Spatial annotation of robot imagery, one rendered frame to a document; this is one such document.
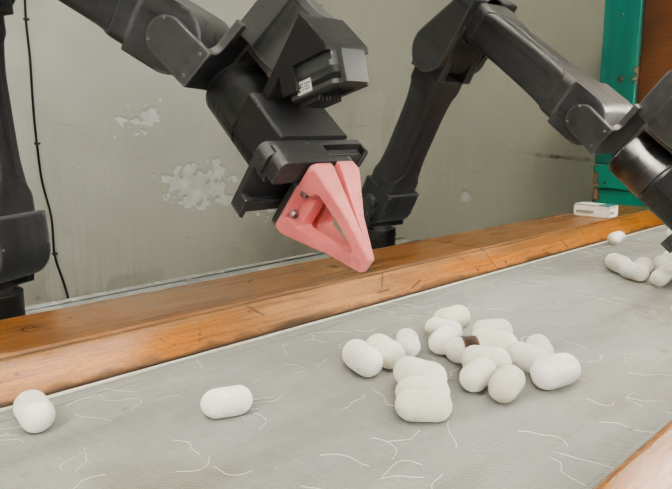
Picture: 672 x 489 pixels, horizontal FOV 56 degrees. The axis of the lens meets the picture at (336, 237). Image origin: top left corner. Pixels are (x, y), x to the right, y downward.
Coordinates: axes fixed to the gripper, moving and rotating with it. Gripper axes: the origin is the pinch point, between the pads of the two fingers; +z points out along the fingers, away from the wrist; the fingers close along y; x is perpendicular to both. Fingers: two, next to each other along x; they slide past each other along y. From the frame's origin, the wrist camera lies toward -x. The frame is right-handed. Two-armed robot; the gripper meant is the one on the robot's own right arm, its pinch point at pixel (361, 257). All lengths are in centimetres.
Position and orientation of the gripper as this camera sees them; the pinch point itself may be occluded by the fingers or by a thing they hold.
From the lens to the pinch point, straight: 45.6
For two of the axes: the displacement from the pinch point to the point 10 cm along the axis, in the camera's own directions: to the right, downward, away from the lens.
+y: 7.2, -1.2, 6.8
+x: -4.4, 6.8, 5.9
